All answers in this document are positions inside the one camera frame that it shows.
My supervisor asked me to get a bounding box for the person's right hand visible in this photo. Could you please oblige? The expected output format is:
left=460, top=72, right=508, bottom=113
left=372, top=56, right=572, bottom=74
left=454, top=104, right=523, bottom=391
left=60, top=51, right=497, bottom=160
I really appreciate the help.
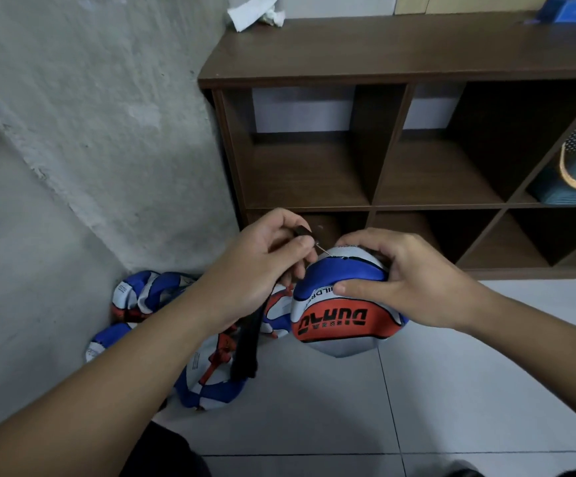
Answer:
left=332, top=228, right=488, bottom=331

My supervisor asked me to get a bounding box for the person's left hand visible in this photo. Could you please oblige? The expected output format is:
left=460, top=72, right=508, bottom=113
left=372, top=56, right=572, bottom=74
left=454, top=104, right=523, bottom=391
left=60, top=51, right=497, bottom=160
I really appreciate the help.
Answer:
left=193, top=207, right=319, bottom=324

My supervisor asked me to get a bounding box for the blue white red basketball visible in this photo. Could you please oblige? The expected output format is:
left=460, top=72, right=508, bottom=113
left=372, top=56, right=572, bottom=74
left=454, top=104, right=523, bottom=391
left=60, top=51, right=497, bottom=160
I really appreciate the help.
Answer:
left=85, top=323, right=135, bottom=362
left=290, top=246, right=409, bottom=358
left=110, top=270, right=198, bottom=324
left=175, top=331, right=250, bottom=410
left=260, top=285, right=297, bottom=339

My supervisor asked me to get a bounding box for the black hand pump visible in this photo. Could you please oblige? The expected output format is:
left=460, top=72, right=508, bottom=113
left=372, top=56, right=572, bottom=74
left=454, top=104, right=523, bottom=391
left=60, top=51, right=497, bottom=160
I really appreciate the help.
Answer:
left=230, top=225, right=331, bottom=384

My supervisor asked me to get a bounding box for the brown wooden cubby shelf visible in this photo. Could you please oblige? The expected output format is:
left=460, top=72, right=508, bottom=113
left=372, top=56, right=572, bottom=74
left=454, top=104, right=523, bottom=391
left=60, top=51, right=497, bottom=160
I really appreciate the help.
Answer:
left=197, top=11, right=576, bottom=281

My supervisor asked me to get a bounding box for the person's left forearm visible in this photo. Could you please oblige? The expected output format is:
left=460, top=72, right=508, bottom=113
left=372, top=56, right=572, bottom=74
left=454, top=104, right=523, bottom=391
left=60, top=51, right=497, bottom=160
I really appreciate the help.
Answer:
left=0, top=288, right=244, bottom=477

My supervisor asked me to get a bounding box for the person's right forearm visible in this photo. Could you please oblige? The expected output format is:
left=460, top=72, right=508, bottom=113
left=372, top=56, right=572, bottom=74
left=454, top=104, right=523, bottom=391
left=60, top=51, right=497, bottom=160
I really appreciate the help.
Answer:
left=462, top=288, right=576, bottom=438

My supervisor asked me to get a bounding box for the crumpled white tissue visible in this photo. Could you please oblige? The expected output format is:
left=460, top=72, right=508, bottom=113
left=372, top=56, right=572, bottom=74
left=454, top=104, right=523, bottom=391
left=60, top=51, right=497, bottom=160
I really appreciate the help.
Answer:
left=226, top=0, right=287, bottom=34

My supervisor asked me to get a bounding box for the yellow wooden frame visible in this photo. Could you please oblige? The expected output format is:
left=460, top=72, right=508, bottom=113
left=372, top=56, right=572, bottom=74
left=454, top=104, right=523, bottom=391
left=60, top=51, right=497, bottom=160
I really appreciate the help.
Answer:
left=394, top=0, right=558, bottom=16

